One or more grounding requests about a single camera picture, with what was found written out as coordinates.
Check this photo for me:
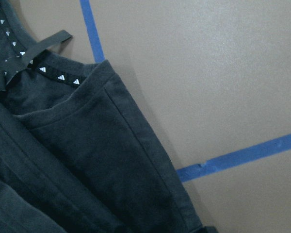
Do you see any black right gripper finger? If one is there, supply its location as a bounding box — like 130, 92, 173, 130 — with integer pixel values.
197, 226, 218, 233

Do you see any black graphic t-shirt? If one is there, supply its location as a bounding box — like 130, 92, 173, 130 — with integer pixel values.
0, 0, 204, 233

